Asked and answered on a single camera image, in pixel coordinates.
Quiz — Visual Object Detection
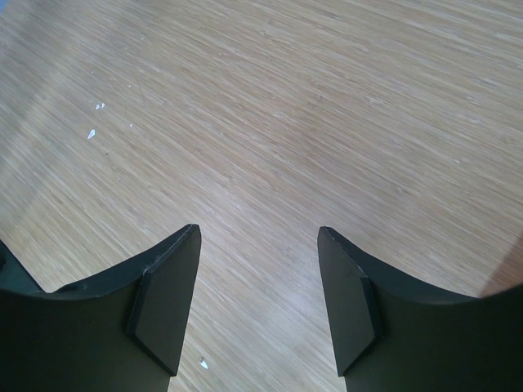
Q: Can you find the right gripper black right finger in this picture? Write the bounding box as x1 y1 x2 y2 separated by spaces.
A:
317 226 522 391

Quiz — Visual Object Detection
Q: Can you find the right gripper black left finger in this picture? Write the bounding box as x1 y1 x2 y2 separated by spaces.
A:
1 224 202 391

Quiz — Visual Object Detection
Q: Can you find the red plastic bin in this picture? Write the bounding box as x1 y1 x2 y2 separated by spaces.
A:
480 235 523 297

